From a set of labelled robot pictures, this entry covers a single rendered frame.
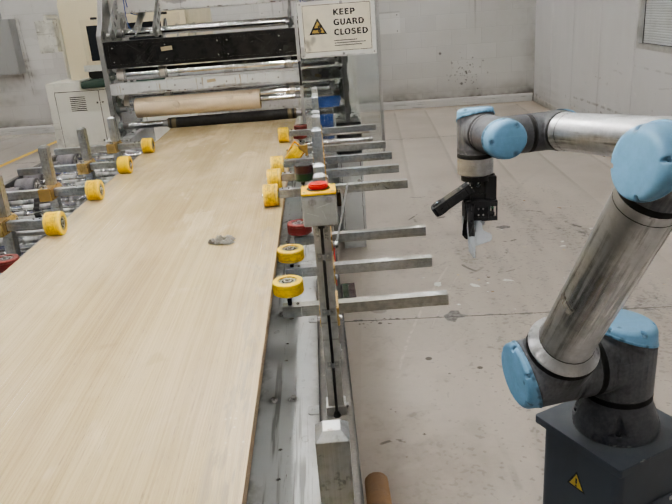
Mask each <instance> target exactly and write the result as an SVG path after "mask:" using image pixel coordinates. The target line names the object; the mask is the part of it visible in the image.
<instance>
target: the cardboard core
mask: <svg viewBox="0 0 672 504"><path fill-rule="evenodd" d="M365 491H366V499H367V504H392V501H391V495H390V489H389V483H388V478H387V476H386V475H385V474H383V473H381V472H373V473H370V474H369V475H368V476H367V477H366V478H365Z"/></svg>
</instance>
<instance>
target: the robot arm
mask: <svg viewBox="0 0 672 504"><path fill-rule="evenodd" d="M494 114H495V111H494V108H493V107H492V106H477V107H467V108H461V109H459V110H458V111H457V119H456V122H457V173H458V174H459V175H461V181H463V182H465V183H463V184H462V185H460V186H459V187H457V188H456V189H455V190H453V191H452V192H450V193H449V194H447V195H446V196H444V197H443V198H442V199H439V200H438V201H436V202H435V203H433V204H432V205H431V210H432V211H433V213H434V214H435V216H437V217H439V216H441V215H443V214H444V213H446V212H447V211H448V210H449V209H450V208H452V207H453V206H455V205H456V204H458V203H459V202H461V201H462V235H463V237H464V238H465V239H468V248H469V252H470V254H471V255H472V257H473V258H476V248H475V246H477V245H481V244H484V243H487V242H489V241H491V240H492V235H491V233H488V232H486V231H484V230H483V228H482V225H484V223H485V221H492V220H497V213H498V200H497V199H496V190H497V176H496V175H495V173H493V167H494V158H496V159H512V158H514V157H516V156H518V155H519V154H521V153H529V152H537V151H545V150H554V151H562V152H566V151H570V152H577V153H585V154H592V155H600V156H607V157H612V158H611V163H613V168H611V177H612V181H613V184H614V186H615V187H614V189H613V191H612V193H611V195H610V197H609V199H608V201H607V202H606V204H605V206H604V208H603V210H602V212H601V214H600V216H599V218H598V220H597V222H596V224H595V226H594V228H593V230H592V231H591V233H590V235H589V237H588V239H587V241H586V243H585V245H584V247H583V249H582V251H581V253H580V255H579V257H578V258H577V260H576V262H575V264H574V266H573V268H572V270H571V272H570V274H569V276H568V278H567V280H566V282H565V284H564V286H563V287H562V289H561V291H560V293H559V295H558V297H557V299H556V301H555V303H554V305H553V307H552V309H551V311H550V313H549V315H548V316H547V317H544V318H541V319H539V320H538V321H536V322H535V323H534V324H533V325H532V327H531V328H530V330H529V332H528V334H527V336H526V338H524V339H521V340H516V341H515V340H513V341H511V342H509V343H506V344H505V345H504V347H503V349H502V350H503V351H502V354H501V361H502V368H503V373H504V376H505V380H506V383H507V385H508V388H509V390H510V392H511V394H512V396H513V397H514V399H515V400H516V401H517V403H518V404H519V405H520V406H522V407H523V408H526V409H533V408H543V407H546V406H550V405H555V404H559V403H564V402H568V401H573V400H577V401H576V402H575V404H574V406H573V410H572V421H573V424H574V426H575V428H576V429H577V430H578V431H579V432H580V433H581V434H583V435H584V436H586V437H587V438H589V439H591V440H593V441H595V442H598V443H601V444H604V445H608V446H612V447H619V448H635V447H641V446H645V445H648V444H650V443H652V442H653V441H655V440H656V439H657V437H658V436H659V433H660V418H659V415H658V413H657V410H656V406H655V403H654V400H653V396H654V386H655V376H656V366H657V356H658V347H659V331H658V328H657V325H656V324H655V323H654V322H653V321H652V320H651V319H649V318H647V317H646V316H644V315H641V314H639V313H636V312H633V311H629V310H625V309H622V307H623V306H624V304H625V303H626V301H627V300H628V298H629V297H630V295H631V294H632V292H633V290H634V289H635V287H636V286H637V284H638V283H639V281H640V280H641V278H642V277H643V275H644V274H645V272H646V270H647V269H648V267H649V266H650V264H651V263H652V261H653V260H654V258H655V257H656V255H657V254H658V252H659V250H660V249H661V247H662V246H663V244H664V243H665V241H666V240H667V238H668V237H669V235H670V234H671V232H672V116H653V115H626V114H599V113H576V112H575V111H573V110H570V109H557V110H553V111H545V112H536V113H528V114H519V115H510V116H496V115H494ZM467 182H469V184H468V183H467ZM478 183H479V184H478ZM470 185H471V186H470ZM471 187H472V188H471ZM494 206H496V216H495V212H494ZM474 228H475V230H474ZM613 408H614V409H613Z"/></svg>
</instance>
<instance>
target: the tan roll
mask: <svg viewBox="0 0 672 504"><path fill-rule="evenodd" d="M297 98H301V94H300V93H289V94H276V95H263V96H260V89H249V90H236V91H223V92H210V93H197V94H184V95H171V96H159V97H146V98H135V100H134V106H121V107H120V112H130V111H135V114H136V116H137V117H138V118H143V117H156V116H169V115H181V114H194V113H207V112H220V111H233V110H246V109H258V108H262V101H271V100H284V99H297Z"/></svg>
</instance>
